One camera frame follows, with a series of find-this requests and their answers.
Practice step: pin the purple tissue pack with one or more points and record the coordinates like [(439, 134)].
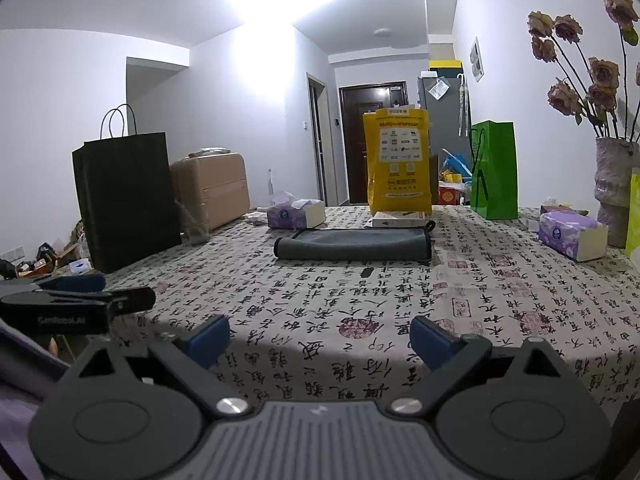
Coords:
[(570, 234), (292, 214)]

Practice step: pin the grey refrigerator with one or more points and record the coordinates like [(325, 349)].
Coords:
[(442, 115)]

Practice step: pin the white framed wall picture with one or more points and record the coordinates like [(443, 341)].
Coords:
[(476, 60)]

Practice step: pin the dried rose bouquet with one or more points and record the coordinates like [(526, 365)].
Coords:
[(590, 75)]

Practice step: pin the grey textured vase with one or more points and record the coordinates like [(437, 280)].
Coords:
[(611, 185)]

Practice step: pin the small black flat object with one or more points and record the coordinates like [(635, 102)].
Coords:
[(366, 273)]

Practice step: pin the calligraphy printed tablecloth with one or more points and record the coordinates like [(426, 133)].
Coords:
[(350, 310)]

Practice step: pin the beige suitcase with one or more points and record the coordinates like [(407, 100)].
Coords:
[(215, 190)]

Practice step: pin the flat white box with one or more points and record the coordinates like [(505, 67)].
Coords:
[(400, 219)]

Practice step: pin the person's left forearm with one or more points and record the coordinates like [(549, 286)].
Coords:
[(30, 355)]

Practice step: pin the grey towel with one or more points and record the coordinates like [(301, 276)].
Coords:
[(352, 245)]

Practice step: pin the black paper bag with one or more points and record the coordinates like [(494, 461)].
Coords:
[(125, 200)]

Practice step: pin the green paper bag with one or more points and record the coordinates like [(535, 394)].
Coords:
[(495, 170)]

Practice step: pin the dark brown door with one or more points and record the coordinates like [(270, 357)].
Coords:
[(372, 140)]

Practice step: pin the clear glass cup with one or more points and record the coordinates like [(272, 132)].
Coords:
[(192, 227)]

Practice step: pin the yellow paper bag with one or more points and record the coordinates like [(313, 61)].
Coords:
[(398, 165)]

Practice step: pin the yellow and black box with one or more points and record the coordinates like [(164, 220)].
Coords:
[(445, 64)]

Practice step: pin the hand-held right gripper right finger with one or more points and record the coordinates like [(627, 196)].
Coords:
[(429, 340)]

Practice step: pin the yellow green bag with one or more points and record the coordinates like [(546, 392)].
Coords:
[(633, 215)]

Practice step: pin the blue plastic bag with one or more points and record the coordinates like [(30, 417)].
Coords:
[(457, 162)]

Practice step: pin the floor clutter pile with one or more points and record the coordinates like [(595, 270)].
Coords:
[(55, 257)]

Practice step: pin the red box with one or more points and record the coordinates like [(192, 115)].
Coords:
[(451, 194)]

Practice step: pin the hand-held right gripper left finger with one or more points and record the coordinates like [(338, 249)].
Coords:
[(211, 338)]

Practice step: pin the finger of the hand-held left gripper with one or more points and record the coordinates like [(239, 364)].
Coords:
[(75, 283), (125, 300)]

